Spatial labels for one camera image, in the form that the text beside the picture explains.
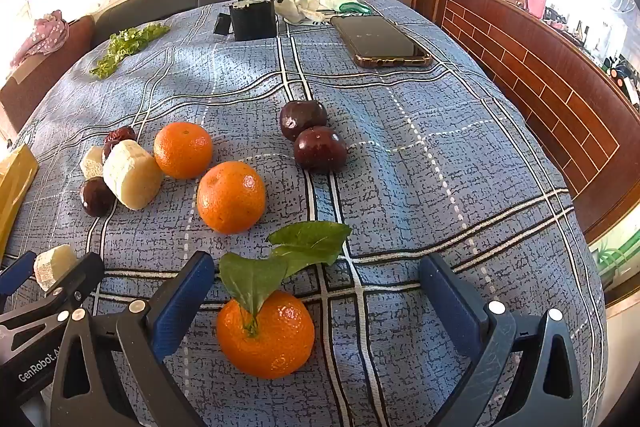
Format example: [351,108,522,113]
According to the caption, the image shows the black smartphone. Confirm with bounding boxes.
[330,14,433,68]

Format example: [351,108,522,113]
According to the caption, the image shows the dark red plum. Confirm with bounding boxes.
[279,99,328,142]

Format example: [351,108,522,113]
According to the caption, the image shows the small dark plum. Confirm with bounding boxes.
[80,177,116,218]

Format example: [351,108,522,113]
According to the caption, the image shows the black box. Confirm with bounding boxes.
[229,0,277,42]

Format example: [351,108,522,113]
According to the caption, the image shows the blue plaid tablecloth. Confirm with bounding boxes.
[0,0,608,427]

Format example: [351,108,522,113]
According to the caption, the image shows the brown wooden partition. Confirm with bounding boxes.
[412,0,640,248]

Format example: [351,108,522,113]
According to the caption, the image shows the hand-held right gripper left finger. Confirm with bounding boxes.
[49,251,216,427]

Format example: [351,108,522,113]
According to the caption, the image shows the small white fruit chunk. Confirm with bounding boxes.
[80,145,106,180]
[33,244,78,293]

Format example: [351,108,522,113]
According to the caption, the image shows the pair of dark cherries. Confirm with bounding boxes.
[293,126,348,174]

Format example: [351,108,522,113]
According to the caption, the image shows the pink floral cloth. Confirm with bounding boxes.
[10,9,70,68]

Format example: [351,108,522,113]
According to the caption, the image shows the green lettuce leaf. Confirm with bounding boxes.
[89,22,171,80]

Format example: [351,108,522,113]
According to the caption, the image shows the green potted plant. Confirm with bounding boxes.
[590,237,640,293]

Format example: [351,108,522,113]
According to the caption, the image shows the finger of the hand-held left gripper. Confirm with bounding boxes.
[0,253,105,331]
[0,251,37,296]

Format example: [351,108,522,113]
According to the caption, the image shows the white plastic bag green print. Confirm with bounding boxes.
[300,0,373,25]

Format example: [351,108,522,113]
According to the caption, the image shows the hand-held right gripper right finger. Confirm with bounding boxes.
[419,253,586,427]

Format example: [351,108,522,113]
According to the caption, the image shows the brown armchair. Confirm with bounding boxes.
[0,14,96,138]

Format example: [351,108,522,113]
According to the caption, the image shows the orange with green leaves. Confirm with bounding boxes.
[216,222,353,380]

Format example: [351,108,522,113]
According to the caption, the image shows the white tray yellow border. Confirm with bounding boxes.
[0,143,40,258]

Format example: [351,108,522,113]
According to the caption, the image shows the large white fruit chunk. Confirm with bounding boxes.
[102,139,164,211]

